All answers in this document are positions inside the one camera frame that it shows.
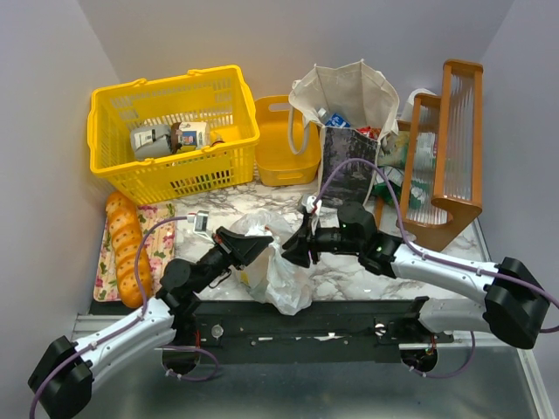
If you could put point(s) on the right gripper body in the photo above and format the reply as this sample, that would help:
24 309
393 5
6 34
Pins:
309 243

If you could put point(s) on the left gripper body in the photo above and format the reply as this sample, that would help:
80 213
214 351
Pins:
227 246

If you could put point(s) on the white plastic grocery bag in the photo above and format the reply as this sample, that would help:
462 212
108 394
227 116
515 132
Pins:
270 278

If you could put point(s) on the red snack bag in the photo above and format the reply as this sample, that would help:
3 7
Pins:
372 133

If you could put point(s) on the beige canvas tote bag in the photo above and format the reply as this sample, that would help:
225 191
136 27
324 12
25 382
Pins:
363 97

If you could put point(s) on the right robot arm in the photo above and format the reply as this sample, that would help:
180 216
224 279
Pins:
503 299

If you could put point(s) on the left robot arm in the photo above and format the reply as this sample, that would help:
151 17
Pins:
68 374

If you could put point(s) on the floral placemat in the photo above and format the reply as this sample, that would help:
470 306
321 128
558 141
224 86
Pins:
159 245

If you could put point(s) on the yellow plastic tray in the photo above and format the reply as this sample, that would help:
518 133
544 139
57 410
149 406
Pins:
279 136

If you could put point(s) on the baguette bread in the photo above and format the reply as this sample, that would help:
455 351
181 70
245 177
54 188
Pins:
126 236

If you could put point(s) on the green snack bag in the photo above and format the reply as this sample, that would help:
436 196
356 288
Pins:
392 161

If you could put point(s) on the milk carton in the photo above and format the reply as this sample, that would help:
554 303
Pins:
189 136

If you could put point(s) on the wooden rack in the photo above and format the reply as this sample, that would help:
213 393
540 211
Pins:
439 192

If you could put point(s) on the grey box package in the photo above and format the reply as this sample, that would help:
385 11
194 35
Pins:
151 141

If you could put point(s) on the yellow shopping basket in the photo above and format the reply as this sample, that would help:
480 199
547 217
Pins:
218 96

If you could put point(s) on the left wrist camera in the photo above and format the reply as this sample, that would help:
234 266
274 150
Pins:
199 221

